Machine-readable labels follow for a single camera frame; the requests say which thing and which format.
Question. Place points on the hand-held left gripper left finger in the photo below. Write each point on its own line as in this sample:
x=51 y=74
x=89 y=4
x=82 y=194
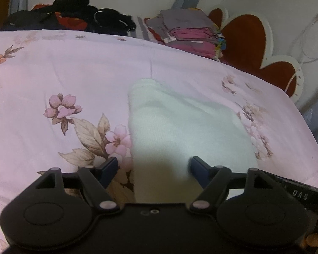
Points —
x=110 y=168

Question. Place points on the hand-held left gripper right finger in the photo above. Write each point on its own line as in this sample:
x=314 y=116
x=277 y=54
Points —
x=199 y=168

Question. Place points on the small white knit garment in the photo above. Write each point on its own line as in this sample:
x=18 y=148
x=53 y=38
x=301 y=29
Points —
x=175 y=129

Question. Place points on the stack of folded clothes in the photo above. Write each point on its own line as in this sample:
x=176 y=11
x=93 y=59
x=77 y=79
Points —
x=190 y=31

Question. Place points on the pile of black clothes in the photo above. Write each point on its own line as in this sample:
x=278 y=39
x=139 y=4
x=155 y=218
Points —
x=76 y=10

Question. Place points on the person's right hand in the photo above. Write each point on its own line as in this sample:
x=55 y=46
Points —
x=316 y=240

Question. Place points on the pink floral bed sheet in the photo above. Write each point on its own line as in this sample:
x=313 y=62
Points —
x=55 y=71

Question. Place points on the red and white headboard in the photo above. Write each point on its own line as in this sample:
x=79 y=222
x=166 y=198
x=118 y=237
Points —
x=243 y=42

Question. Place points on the grey striped cloth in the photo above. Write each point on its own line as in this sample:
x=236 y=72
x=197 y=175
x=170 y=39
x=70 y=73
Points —
x=139 y=27

